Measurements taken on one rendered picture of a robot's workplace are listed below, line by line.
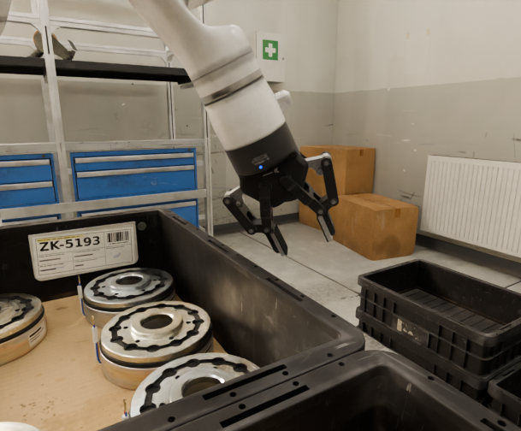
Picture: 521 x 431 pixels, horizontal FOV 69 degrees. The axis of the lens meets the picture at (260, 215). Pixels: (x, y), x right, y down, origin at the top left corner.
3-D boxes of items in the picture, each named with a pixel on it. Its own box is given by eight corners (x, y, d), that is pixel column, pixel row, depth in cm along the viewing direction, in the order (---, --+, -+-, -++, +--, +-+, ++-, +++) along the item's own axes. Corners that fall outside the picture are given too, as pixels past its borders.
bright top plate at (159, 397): (111, 390, 28) (110, 383, 28) (227, 345, 34) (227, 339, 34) (164, 495, 20) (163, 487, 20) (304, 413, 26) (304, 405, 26)
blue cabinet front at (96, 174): (81, 250, 218) (69, 152, 204) (198, 232, 254) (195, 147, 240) (81, 252, 216) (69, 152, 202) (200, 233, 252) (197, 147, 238)
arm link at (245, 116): (294, 103, 47) (274, 54, 45) (290, 126, 37) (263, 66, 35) (230, 132, 50) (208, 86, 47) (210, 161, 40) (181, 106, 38)
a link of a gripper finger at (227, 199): (231, 185, 47) (263, 218, 48) (221, 195, 48) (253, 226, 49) (227, 195, 44) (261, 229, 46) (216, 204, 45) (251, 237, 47)
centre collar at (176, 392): (157, 390, 28) (156, 383, 27) (216, 365, 30) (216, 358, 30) (187, 434, 24) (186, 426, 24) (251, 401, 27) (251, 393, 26)
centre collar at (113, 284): (103, 281, 46) (103, 277, 46) (144, 273, 49) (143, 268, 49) (114, 297, 42) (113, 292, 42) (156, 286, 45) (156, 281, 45)
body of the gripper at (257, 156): (210, 154, 40) (249, 227, 43) (285, 121, 37) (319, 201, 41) (224, 133, 46) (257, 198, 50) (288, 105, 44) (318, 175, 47)
